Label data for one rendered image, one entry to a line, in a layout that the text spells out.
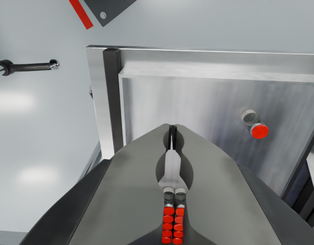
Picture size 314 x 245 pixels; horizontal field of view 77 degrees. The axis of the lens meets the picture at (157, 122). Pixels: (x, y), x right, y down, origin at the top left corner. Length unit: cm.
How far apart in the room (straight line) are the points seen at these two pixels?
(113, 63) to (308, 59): 25
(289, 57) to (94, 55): 25
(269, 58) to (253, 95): 5
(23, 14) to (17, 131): 81
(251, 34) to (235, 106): 94
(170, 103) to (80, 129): 124
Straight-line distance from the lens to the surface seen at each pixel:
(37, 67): 130
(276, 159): 39
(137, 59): 28
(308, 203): 47
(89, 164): 92
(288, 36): 131
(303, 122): 35
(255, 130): 28
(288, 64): 32
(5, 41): 148
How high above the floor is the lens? 115
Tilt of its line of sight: 60 degrees down
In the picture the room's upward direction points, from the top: 174 degrees counter-clockwise
